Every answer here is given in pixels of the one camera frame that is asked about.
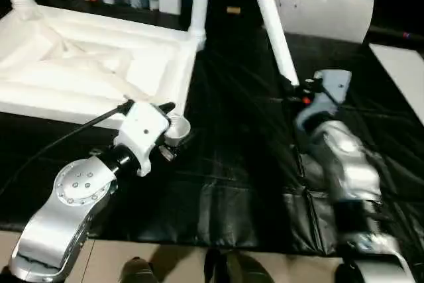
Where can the white plastic bag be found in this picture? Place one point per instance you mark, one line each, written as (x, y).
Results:
(324, 8)

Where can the grey left robot foot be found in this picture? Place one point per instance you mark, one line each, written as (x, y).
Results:
(139, 271)

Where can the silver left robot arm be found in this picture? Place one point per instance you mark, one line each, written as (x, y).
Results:
(66, 210)

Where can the grey right robot foot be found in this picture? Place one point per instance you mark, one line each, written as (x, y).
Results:
(235, 268)

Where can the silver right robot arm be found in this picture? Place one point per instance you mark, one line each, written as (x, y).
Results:
(344, 164)

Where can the white plastic table top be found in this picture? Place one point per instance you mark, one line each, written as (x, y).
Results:
(79, 64)

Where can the small brown block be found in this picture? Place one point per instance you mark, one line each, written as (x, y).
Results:
(233, 10)

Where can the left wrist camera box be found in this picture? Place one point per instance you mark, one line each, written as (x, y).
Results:
(142, 134)

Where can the black work mat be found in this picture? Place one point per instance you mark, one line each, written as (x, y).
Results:
(252, 164)

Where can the grey robot foot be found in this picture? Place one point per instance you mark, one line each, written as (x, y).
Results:
(139, 271)
(235, 268)

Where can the flat white board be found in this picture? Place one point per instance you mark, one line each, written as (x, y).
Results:
(401, 77)

